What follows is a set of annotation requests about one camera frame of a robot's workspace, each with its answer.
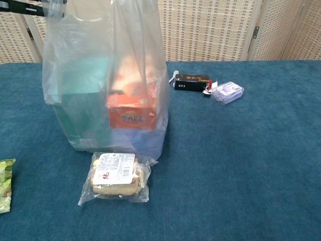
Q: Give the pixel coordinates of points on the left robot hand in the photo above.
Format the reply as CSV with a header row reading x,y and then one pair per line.
x,y
22,7

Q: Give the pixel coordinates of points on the translucent plastic shopping bag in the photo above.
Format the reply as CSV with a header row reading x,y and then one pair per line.
x,y
82,50

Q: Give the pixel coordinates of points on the black screen hinge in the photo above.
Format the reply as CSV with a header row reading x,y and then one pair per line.
x,y
30,33
255,31

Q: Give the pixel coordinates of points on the green cardboard box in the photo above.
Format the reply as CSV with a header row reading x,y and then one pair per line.
x,y
75,113

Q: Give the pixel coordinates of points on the orange cardboard box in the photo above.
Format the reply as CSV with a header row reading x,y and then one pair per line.
x,y
130,118

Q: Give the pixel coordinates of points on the green snack packet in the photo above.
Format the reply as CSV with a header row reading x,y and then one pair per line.
x,y
5,185

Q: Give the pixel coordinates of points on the blue soft pack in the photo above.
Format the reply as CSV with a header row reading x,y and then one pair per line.
x,y
146,143

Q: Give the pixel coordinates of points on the black box gold print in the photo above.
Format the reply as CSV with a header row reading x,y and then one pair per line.
x,y
190,82

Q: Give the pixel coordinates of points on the woven folding screen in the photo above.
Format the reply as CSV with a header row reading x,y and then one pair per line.
x,y
208,30

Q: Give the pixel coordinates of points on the wrapped sandwich bread pack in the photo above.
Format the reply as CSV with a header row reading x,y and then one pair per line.
x,y
115,175

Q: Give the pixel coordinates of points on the red white small sachet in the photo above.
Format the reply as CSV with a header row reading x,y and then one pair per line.
x,y
210,86

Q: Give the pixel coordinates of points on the clear purple plastic case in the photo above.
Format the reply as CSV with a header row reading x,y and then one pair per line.
x,y
228,91

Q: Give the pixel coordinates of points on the teal tablecloth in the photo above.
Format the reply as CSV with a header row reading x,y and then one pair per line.
x,y
225,163

